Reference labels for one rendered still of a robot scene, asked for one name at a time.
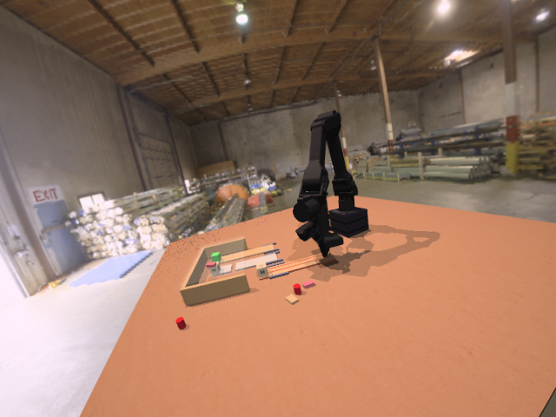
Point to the tan flat square tile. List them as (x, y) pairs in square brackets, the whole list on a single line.
[(291, 299)]

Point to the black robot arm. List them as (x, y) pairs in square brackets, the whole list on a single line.
[(315, 179)]

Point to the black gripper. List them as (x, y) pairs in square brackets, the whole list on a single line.
[(326, 240)]

